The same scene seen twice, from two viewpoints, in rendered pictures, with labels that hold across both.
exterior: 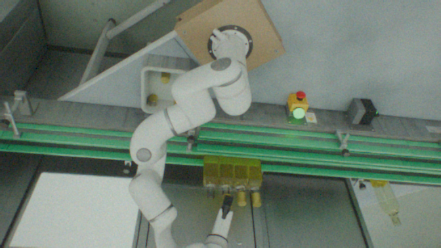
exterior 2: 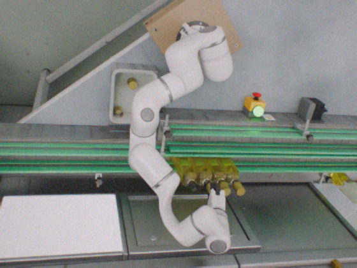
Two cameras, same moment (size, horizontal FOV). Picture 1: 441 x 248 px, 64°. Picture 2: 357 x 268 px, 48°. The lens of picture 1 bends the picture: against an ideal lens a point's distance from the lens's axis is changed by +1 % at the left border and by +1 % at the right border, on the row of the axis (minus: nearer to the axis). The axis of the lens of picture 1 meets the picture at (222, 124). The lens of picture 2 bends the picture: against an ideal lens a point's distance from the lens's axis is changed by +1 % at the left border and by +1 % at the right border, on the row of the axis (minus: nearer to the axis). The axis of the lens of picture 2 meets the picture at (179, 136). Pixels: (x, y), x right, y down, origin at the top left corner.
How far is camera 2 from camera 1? 0.57 m
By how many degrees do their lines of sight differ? 18
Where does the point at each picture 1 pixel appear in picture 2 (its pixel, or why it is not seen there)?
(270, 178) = not seen: hidden behind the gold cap
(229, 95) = (217, 55)
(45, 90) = not seen: outside the picture
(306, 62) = (257, 62)
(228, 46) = not seen: hidden behind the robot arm
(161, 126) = (159, 89)
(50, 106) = (10, 127)
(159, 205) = (164, 167)
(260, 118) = (224, 119)
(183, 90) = (180, 50)
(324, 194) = (293, 196)
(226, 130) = (196, 129)
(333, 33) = (277, 32)
